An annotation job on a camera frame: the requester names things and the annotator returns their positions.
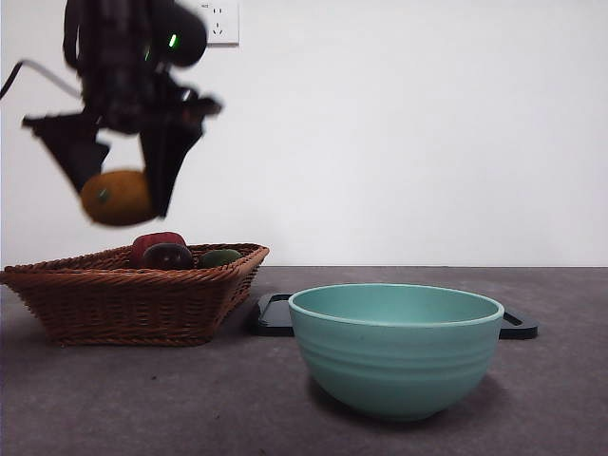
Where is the teal ribbed bowl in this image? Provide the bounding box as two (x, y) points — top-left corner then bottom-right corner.
(288, 283), (505, 423)

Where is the red apple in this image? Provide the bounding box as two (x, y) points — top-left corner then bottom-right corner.
(131, 231), (186, 267)

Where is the dark purple round fruit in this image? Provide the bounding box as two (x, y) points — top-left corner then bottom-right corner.
(141, 242), (195, 271)

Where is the green fruit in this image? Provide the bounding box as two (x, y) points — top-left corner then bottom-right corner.
(198, 248), (242, 270)

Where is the brown wicker basket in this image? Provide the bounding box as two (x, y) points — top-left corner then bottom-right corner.
(0, 242), (271, 348)

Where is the black rectangular tray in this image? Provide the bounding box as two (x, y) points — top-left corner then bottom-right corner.
(245, 293), (541, 341)

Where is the black cable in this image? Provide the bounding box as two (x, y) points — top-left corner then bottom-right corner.
(0, 59), (83, 101)

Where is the white wall socket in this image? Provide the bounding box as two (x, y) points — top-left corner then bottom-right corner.
(201, 0), (240, 48)

